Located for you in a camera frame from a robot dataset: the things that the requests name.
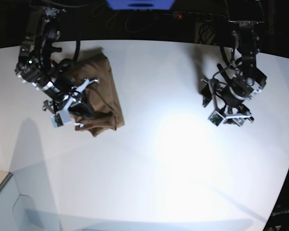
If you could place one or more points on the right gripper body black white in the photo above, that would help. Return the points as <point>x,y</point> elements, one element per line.
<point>62,100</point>

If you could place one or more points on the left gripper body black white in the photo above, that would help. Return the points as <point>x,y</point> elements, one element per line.
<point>227,107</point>

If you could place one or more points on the brown t-shirt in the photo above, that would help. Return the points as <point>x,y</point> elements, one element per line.
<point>102,96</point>

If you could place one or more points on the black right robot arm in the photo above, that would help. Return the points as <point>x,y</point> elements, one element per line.
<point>36,67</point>

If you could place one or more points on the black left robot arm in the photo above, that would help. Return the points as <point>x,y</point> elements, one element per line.
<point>240,80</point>

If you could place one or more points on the blue box overhead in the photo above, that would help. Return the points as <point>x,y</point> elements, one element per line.
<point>140,4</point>

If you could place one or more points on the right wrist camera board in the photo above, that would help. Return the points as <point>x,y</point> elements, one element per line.
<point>61,118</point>

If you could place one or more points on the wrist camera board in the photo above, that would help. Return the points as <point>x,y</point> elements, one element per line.
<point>217,118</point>
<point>61,118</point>

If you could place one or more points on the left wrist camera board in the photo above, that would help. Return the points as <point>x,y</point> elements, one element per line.
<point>217,118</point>

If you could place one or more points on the black power strip red switch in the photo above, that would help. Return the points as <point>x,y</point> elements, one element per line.
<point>198,17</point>

